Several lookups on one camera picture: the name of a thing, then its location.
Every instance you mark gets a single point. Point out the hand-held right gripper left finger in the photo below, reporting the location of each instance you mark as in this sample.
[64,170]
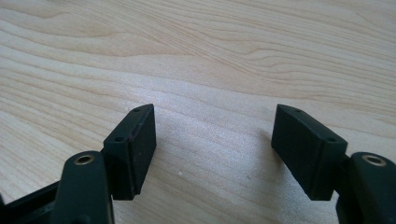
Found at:
[130,155]

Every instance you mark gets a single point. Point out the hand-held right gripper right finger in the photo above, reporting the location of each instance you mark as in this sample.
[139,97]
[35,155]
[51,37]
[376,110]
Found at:
[306,152]

